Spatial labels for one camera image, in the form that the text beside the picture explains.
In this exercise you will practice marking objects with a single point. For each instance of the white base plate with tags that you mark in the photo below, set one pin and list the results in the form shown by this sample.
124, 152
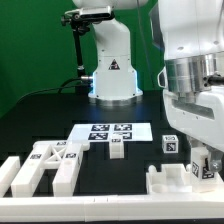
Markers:
103, 132

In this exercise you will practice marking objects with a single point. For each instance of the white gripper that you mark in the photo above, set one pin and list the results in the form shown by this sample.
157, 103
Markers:
202, 120

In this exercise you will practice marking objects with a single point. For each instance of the white U-shaped fence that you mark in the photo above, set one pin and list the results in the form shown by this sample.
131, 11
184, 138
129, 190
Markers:
159, 206

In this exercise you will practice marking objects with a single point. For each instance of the white chair seat part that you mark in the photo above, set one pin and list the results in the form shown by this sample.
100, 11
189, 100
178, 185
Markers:
173, 178

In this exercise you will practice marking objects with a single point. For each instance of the black camera on stand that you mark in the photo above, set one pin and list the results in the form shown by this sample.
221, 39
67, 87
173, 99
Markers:
87, 14

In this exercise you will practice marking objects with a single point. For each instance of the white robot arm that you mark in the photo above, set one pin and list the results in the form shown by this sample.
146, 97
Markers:
191, 32

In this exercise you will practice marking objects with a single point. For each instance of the white tagged cube left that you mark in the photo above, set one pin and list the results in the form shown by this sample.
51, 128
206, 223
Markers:
170, 144

